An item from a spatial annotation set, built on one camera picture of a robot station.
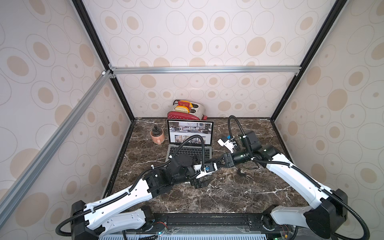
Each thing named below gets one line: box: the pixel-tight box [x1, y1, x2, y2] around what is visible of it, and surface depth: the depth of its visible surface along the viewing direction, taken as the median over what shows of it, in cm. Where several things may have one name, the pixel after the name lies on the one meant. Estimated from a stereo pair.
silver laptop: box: [165, 119, 214, 164], surface depth 99 cm
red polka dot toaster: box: [167, 99, 208, 121], surface depth 101 cm
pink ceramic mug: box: [150, 128, 165, 145], surface depth 101 cm
